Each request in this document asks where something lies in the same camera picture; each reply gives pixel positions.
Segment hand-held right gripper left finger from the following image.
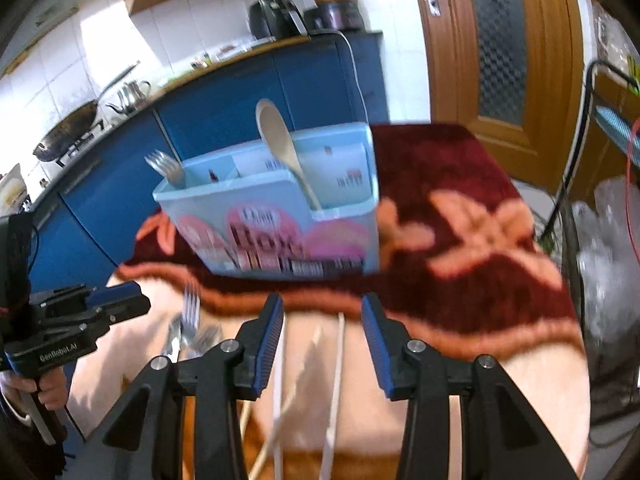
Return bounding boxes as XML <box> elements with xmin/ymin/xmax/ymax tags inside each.
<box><xmin>82</xmin><ymin>293</ymin><xmax>285</xmax><ymax>480</ymax></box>

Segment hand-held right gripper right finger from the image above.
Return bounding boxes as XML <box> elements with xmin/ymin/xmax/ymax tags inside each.
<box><xmin>361</xmin><ymin>293</ymin><xmax>566</xmax><ymax>480</ymax></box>

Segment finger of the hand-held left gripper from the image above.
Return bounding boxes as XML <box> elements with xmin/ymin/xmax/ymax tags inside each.
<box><xmin>75</xmin><ymin>296</ymin><xmax>152</xmax><ymax>341</ymax></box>
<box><xmin>82</xmin><ymin>281</ymin><xmax>142</xmax><ymax>311</ymax></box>

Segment light blue utensil box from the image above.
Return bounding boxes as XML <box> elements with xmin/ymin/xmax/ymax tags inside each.
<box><xmin>152</xmin><ymin>122</ymin><xmax>381</xmax><ymax>278</ymax></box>

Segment person's left forearm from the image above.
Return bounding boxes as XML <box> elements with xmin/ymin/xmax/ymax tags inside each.
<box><xmin>0</xmin><ymin>405</ymin><xmax>68</xmax><ymax>472</ymax></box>

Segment person's left hand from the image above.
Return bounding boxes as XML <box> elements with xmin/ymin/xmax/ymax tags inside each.
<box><xmin>0</xmin><ymin>367</ymin><xmax>68</xmax><ymax>418</ymax></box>

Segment red and pink floral blanket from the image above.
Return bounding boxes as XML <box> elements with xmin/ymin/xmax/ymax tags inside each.
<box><xmin>107</xmin><ymin>122</ymin><xmax>592</xmax><ymax>480</ymax></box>

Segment gas stove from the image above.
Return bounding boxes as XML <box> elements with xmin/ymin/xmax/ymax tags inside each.
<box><xmin>55</xmin><ymin>120</ymin><xmax>108</xmax><ymax>168</ymax></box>

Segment black wok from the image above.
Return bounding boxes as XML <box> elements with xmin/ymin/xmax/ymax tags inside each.
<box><xmin>32</xmin><ymin>62</ymin><xmax>141</xmax><ymax>163</ymax></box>

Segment metal kettle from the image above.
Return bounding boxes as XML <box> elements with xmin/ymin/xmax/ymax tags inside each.
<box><xmin>106</xmin><ymin>79</ymin><xmax>152</xmax><ymax>115</ymax></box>

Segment wooden spoon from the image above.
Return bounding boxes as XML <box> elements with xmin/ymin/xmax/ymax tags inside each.
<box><xmin>255</xmin><ymin>98</ymin><xmax>325</xmax><ymax>211</ymax></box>

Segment blue kitchen cabinets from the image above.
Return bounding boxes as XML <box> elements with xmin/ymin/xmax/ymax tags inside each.
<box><xmin>0</xmin><ymin>32</ymin><xmax>391</xmax><ymax>281</ymax></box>

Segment clear plastic bags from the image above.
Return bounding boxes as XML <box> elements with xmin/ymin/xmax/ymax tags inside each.
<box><xmin>572</xmin><ymin>177</ymin><xmax>640</xmax><ymax>341</ymax></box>

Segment grey range hood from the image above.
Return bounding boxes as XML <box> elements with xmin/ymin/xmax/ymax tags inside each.
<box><xmin>0</xmin><ymin>0</ymin><xmax>81</xmax><ymax>76</ymax></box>

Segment wooden door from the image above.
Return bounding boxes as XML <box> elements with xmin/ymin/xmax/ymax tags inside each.
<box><xmin>407</xmin><ymin>0</ymin><xmax>586</xmax><ymax>196</ymax></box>

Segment black air fryer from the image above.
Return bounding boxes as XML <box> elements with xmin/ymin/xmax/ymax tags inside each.
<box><xmin>248</xmin><ymin>0</ymin><xmax>311</xmax><ymax>41</ymax></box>

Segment dark rice cooker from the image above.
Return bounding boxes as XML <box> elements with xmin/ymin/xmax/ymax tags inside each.
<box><xmin>303</xmin><ymin>2</ymin><xmax>362</xmax><ymax>33</ymax></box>

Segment black wire rack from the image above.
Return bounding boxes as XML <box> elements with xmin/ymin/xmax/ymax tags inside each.
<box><xmin>537</xmin><ymin>60</ymin><xmax>640</xmax><ymax>426</ymax></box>

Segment white power cable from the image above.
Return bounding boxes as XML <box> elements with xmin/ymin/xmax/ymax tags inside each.
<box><xmin>327</xmin><ymin>29</ymin><xmax>371</xmax><ymax>123</ymax></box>

